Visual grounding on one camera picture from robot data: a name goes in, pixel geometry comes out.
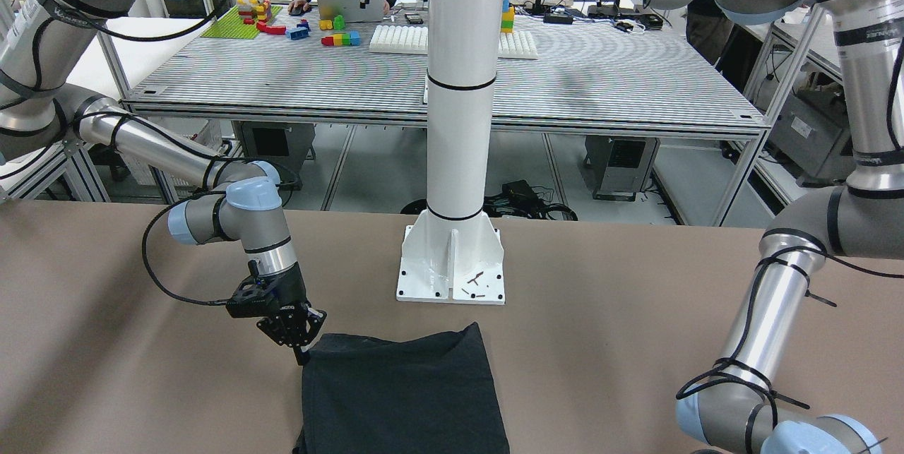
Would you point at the black graphic t-shirt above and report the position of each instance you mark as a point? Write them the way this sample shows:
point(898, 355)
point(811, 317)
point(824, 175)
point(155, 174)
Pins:
point(434, 394)

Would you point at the silver laptop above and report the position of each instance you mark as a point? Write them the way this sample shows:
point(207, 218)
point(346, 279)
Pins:
point(351, 10)

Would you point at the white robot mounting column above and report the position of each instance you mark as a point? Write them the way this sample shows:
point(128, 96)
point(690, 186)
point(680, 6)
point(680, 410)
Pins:
point(453, 253)

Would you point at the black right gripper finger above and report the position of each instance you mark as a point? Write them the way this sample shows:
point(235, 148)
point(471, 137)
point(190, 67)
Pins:
point(302, 355)

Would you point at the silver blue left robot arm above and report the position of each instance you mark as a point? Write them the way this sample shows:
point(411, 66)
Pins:
point(733, 406)

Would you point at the green lego baseplate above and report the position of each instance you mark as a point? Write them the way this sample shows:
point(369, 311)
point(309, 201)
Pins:
point(237, 25)

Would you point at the striped grey work table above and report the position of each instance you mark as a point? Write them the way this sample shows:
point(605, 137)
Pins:
point(588, 77)

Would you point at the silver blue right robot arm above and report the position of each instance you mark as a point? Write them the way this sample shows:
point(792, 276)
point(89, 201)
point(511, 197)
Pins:
point(239, 200)

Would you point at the colourful toy block stack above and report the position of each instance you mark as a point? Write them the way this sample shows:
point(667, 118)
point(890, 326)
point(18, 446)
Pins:
point(508, 15)

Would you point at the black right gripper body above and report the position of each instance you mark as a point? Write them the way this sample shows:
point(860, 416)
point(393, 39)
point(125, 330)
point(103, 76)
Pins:
point(287, 293)

